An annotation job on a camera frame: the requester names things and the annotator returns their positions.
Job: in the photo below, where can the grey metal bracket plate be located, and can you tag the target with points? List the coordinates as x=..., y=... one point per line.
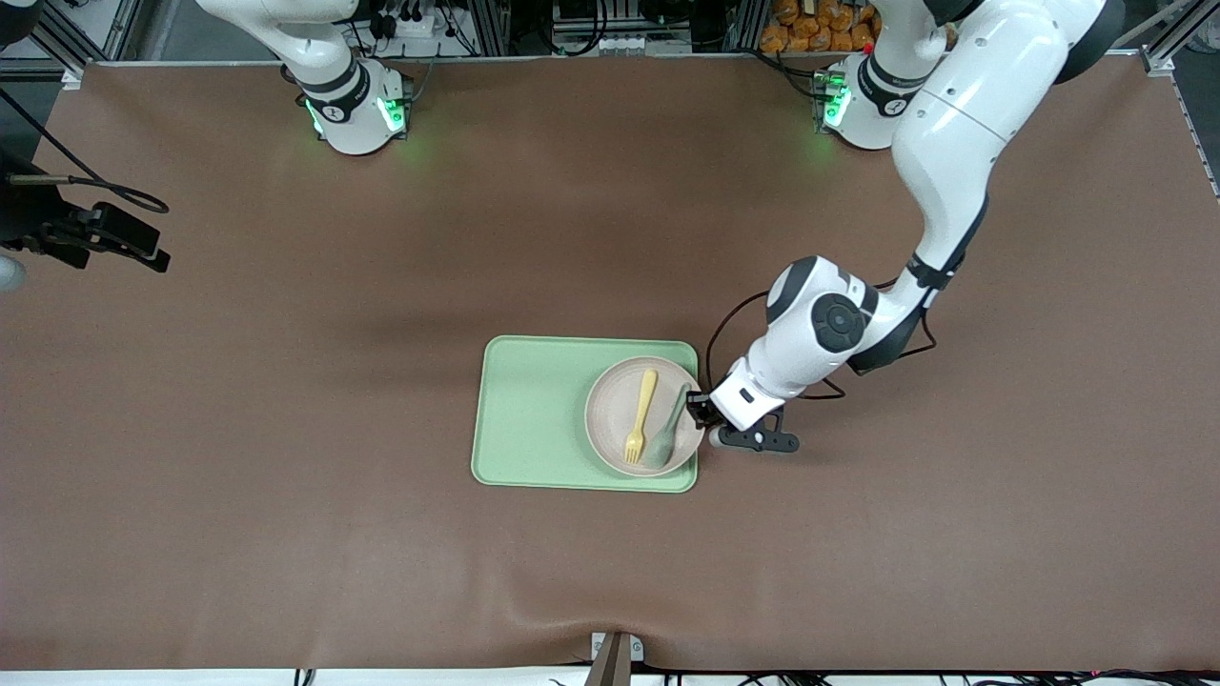
x=637, y=650

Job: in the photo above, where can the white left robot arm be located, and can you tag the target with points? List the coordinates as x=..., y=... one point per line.
x=963, y=124

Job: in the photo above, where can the yellow plastic fork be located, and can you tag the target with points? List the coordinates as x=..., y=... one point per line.
x=643, y=405

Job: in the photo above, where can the tan support pole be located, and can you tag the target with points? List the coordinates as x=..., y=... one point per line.
x=612, y=667

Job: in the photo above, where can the slanted aluminium frame beam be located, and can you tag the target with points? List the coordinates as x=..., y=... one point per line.
x=1170, y=29

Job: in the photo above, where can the white power strip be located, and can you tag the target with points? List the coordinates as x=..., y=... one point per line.
x=410, y=27

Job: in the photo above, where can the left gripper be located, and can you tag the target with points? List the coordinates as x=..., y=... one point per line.
x=702, y=410

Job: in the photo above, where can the aluminium frame post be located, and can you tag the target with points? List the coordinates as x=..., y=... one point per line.
x=491, y=29
x=748, y=24

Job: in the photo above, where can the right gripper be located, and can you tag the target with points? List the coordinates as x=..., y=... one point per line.
x=27, y=217

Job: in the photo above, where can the metal table corner bracket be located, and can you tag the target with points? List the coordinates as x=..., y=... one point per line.
x=72, y=78
x=1163, y=65

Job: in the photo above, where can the light green rectangular tray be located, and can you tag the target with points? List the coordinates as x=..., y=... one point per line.
x=529, y=419

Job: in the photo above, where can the brown table mat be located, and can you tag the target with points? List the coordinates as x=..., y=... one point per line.
x=286, y=429

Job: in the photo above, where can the white connector block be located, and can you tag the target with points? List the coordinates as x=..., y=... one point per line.
x=610, y=45

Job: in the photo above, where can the round cream plate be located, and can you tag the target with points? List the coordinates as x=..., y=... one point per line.
x=610, y=419

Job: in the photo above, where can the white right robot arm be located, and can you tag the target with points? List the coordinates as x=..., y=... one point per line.
x=353, y=119

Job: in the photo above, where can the heap of orange objects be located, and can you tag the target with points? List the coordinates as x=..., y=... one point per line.
x=810, y=29

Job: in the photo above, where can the pale green plastic spoon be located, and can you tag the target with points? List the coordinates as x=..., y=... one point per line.
x=660, y=450

